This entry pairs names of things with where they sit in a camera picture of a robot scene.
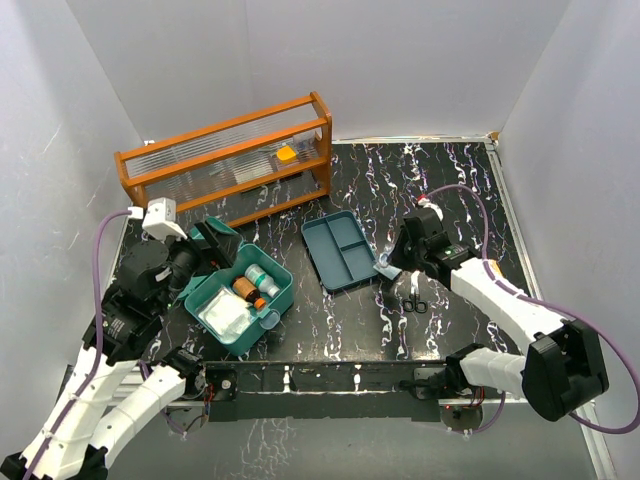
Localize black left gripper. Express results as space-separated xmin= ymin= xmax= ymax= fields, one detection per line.
xmin=153 ymin=218 xmax=241 ymax=314

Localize small tape roll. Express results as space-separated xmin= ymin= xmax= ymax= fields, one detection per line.
xmin=375 ymin=251 xmax=390 ymax=269

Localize brown medicine bottle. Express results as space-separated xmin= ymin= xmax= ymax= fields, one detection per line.
xmin=231 ymin=276 xmax=267 ymax=310

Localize white green-labelled bottle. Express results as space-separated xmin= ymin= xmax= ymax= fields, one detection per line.
xmin=244 ymin=264 xmax=281 ymax=298

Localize clear bag of gauze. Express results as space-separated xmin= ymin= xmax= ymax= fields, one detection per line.
xmin=196 ymin=287 xmax=252 ymax=344

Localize dark teal divider tray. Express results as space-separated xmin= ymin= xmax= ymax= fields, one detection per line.
xmin=301 ymin=210 xmax=391 ymax=293

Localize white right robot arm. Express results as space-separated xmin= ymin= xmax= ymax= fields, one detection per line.
xmin=389 ymin=208 xmax=609 ymax=421

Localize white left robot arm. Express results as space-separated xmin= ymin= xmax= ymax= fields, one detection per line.
xmin=1 ymin=220 xmax=240 ymax=479

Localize teal medicine kit box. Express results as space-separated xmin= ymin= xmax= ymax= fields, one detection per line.
xmin=183 ymin=218 xmax=294 ymax=356

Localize black small scissors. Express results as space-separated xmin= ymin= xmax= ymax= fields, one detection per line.
xmin=401 ymin=271 xmax=428 ymax=314

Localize orange wooden shelf rack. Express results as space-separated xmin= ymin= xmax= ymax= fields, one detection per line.
xmin=114 ymin=91 xmax=333 ymax=226

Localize orange block on shelf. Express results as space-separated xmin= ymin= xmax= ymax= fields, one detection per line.
xmin=276 ymin=145 xmax=298 ymax=165

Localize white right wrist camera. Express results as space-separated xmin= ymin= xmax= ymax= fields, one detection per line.
xmin=417 ymin=196 xmax=444 ymax=221

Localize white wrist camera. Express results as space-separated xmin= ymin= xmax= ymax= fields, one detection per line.
xmin=127 ymin=197 xmax=188 ymax=242
xmin=417 ymin=196 xmax=444 ymax=221

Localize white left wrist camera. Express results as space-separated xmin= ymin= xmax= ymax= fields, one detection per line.
xmin=127 ymin=197 xmax=188 ymax=242

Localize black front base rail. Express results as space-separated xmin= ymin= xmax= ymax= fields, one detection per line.
xmin=149 ymin=349 xmax=506 ymax=424

